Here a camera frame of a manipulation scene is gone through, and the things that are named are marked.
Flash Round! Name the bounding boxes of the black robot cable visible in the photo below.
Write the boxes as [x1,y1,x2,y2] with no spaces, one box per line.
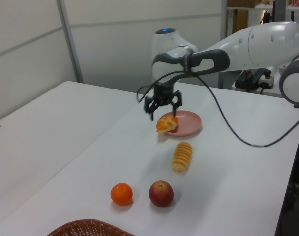
[136,67,299,148]

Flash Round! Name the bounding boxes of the striped bread roll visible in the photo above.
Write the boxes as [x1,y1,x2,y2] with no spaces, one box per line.
[171,142,193,173]

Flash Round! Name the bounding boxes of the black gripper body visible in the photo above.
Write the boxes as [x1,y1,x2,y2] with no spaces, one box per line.
[154,83,176,105]

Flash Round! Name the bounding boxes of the brown woven basket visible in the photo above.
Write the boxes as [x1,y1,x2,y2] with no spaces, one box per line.
[46,218,137,236]

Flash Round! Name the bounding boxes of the red apple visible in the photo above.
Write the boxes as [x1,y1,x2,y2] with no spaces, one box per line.
[149,180,174,207]

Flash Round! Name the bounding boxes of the black control box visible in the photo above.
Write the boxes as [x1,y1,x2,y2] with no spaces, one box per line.
[235,69,266,93]

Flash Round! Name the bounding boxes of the braided bread loaf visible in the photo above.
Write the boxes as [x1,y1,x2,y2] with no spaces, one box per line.
[156,115,179,133]

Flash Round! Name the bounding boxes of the orange tangerine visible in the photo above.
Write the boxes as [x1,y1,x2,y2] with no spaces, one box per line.
[110,182,133,206]

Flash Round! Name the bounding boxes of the pink plate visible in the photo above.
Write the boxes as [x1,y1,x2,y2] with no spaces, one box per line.
[163,110,203,137]

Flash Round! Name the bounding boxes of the white emergency stop button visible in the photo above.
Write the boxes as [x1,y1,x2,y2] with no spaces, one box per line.
[259,71,275,89]

